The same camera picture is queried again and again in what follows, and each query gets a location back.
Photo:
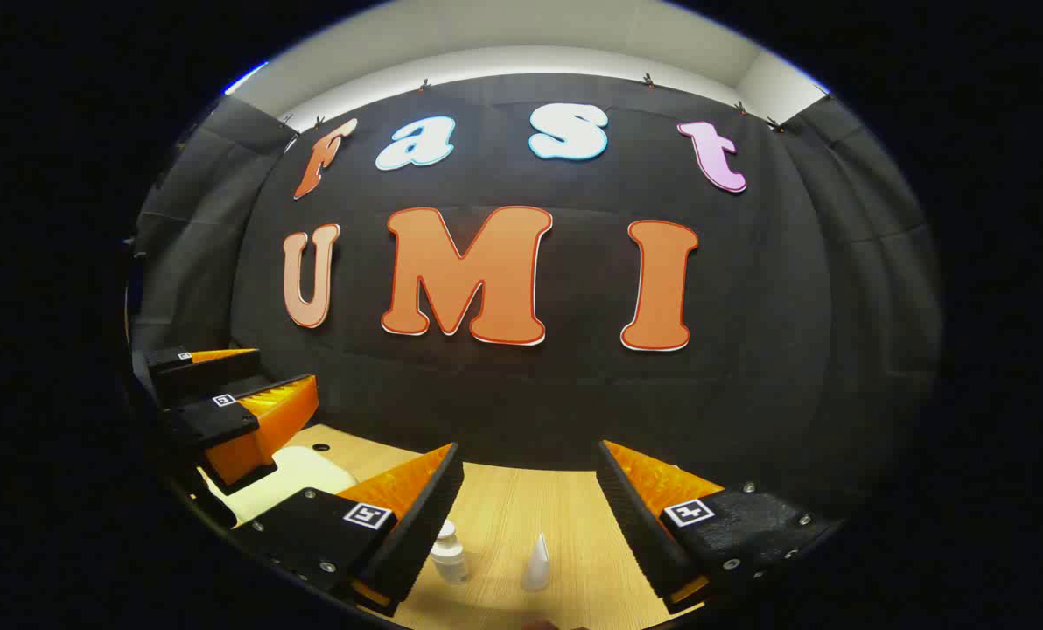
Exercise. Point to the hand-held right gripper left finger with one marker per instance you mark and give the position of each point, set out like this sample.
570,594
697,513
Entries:
416,534

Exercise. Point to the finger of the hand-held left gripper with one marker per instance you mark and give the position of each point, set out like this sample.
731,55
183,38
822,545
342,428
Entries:
198,367
215,420

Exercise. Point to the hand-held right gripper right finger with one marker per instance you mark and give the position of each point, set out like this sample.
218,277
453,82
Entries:
640,534

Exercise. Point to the white pump bottle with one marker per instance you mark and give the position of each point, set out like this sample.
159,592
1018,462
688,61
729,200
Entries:
450,556

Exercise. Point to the small cream suitcase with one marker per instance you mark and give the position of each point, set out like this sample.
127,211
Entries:
294,472

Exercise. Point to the white squeeze tube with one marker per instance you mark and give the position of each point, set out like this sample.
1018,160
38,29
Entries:
536,569

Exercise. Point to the black backdrop cloth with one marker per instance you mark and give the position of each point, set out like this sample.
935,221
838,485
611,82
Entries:
574,394

